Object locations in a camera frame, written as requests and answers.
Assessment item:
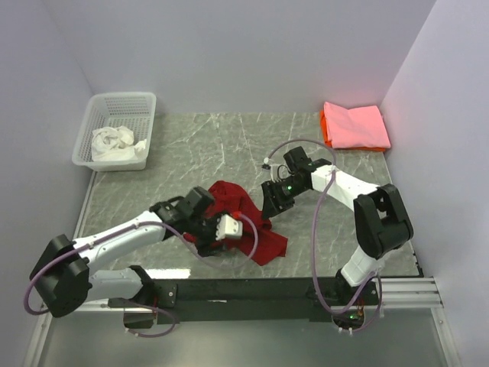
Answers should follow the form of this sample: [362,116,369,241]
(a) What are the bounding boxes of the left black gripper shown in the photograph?
[186,209,229,256]

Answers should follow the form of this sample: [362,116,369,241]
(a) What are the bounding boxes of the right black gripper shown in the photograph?
[261,177,309,221]

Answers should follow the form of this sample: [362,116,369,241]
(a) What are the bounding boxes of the red t shirt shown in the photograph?
[182,180,289,268]

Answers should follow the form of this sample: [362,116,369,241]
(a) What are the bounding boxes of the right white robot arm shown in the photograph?
[261,146,413,305]

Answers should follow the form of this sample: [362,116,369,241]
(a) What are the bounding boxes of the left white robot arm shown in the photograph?
[29,187,243,317]

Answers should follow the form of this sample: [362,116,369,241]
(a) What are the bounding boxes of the orange folded t shirt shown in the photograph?
[319,110,386,152]

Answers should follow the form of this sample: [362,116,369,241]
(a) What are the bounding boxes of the pink folded t shirt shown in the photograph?
[322,102,391,150]

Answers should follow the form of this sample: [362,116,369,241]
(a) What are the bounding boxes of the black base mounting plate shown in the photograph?
[107,277,381,330]

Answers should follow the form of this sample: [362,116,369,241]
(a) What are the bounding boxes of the white crumpled t shirt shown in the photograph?
[91,125,147,161]

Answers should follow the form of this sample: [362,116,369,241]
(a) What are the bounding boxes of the white plastic basket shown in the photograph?
[72,92,157,172]

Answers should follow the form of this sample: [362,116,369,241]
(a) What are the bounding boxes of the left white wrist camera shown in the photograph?
[215,214,243,241]

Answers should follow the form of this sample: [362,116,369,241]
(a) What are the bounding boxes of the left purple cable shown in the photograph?
[24,212,261,338]

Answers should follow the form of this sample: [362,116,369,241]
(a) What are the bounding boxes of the purple cable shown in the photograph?
[24,212,261,338]
[263,138,384,334]

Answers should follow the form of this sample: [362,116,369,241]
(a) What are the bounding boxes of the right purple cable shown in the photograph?
[263,138,384,334]

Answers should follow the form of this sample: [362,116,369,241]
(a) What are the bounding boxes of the aluminium frame rail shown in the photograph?
[24,278,461,366]

